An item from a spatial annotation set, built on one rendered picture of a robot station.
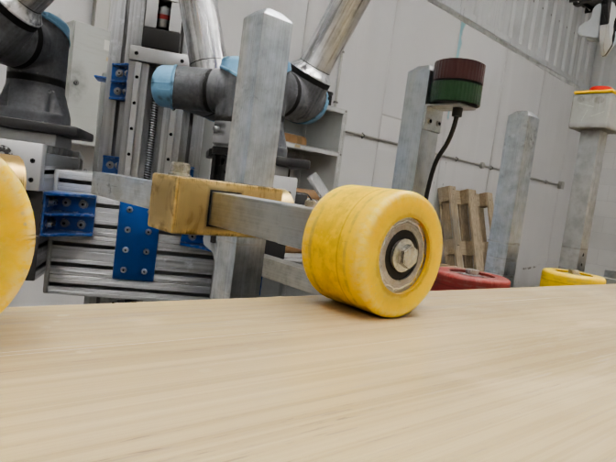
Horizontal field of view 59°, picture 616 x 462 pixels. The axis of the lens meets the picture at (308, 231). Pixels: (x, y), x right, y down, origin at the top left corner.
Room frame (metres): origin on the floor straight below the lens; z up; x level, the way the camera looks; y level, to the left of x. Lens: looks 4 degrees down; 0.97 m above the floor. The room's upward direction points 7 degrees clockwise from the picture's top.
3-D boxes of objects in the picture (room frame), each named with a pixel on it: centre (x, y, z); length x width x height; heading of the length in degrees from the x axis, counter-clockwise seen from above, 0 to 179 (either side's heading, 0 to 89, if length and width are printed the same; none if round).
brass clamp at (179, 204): (0.53, 0.08, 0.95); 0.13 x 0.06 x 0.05; 131
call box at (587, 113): (1.04, -0.51, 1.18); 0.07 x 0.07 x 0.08; 41
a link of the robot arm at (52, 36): (1.19, 0.63, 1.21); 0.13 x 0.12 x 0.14; 168
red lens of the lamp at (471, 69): (0.67, -0.16, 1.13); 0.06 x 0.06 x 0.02
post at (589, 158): (1.04, -0.51, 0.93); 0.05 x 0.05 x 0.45; 41
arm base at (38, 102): (1.20, 0.63, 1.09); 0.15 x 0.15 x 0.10
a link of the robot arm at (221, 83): (0.96, 0.15, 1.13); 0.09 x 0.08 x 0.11; 78
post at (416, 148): (0.70, -0.12, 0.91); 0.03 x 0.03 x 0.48; 41
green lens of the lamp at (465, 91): (0.67, -0.16, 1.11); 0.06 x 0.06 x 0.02
